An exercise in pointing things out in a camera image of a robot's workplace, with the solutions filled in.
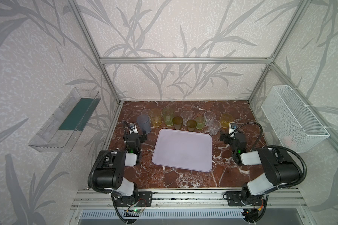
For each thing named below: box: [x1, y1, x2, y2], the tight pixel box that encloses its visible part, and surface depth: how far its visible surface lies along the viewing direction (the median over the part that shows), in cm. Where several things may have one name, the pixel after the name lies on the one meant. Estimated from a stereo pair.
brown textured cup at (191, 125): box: [186, 119, 197, 132], surface depth 101 cm
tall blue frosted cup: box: [136, 114, 152, 135], surface depth 99 cm
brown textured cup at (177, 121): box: [172, 116, 184, 131], surface depth 101 cm
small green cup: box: [195, 116, 206, 130], surface depth 106 cm
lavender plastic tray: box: [151, 128, 213, 173], surface depth 93 cm
